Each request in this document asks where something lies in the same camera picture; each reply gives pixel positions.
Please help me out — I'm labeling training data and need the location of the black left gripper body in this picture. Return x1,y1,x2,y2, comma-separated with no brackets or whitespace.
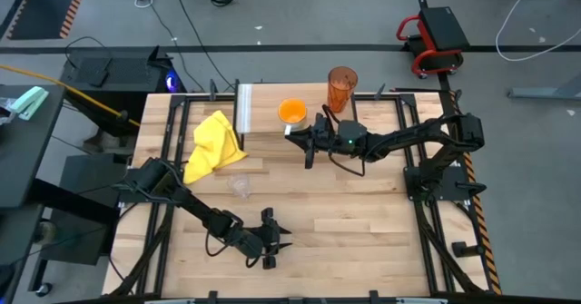
236,207,281,270

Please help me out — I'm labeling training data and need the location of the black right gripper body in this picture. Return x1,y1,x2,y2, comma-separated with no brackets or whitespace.
304,112,369,170

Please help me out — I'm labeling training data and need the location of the yellow and white ceramic mug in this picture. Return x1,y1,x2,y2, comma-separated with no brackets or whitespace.
277,97,309,133

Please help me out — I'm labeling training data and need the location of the orange translucent tumbler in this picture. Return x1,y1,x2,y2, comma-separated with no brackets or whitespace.
327,65,359,113

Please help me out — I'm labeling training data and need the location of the clear plastic cup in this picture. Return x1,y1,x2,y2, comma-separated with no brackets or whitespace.
226,172,252,201

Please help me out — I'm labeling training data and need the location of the wooden shelf with black legs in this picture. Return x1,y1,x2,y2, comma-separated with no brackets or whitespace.
233,83,359,136

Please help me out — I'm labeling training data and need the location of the yellow cloth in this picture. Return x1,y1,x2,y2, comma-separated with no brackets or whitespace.
182,110,250,186

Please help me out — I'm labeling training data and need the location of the red and black rolling stool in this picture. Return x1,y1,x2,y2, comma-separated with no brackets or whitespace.
396,6,471,80

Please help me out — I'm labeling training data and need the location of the orange black hazard strip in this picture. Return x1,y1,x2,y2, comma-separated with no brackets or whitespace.
447,90,503,296

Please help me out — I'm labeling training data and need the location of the black computer tower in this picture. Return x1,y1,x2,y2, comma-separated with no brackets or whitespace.
58,44,187,137

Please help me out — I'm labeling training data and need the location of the grey stand base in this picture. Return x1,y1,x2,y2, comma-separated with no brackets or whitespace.
507,74,581,101

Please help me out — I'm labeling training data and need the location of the black desk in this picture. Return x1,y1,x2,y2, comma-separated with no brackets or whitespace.
0,84,67,210

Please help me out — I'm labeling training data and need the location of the mint green stapler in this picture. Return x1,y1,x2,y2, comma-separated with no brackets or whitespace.
9,85,50,122

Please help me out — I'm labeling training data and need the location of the black mat with striped edge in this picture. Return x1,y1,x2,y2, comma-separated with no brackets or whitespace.
0,0,90,41

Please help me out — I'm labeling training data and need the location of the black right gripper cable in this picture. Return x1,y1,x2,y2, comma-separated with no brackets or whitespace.
326,152,367,178

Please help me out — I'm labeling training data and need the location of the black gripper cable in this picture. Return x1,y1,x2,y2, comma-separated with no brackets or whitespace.
203,230,262,270
326,152,367,178

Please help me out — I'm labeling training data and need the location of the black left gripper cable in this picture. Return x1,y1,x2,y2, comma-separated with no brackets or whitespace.
203,230,262,270

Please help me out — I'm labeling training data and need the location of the black aluminium table frame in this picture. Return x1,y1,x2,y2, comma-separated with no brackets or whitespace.
108,79,500,304

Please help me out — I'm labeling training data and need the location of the black rolling cart frame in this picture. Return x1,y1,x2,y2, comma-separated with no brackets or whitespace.
26,152,133,297

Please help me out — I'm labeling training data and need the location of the white floor cable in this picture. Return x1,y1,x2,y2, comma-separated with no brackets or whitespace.
494,0,581,64

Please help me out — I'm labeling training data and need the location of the yellow floor cable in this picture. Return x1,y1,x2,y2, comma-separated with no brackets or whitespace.
0,64,142,128

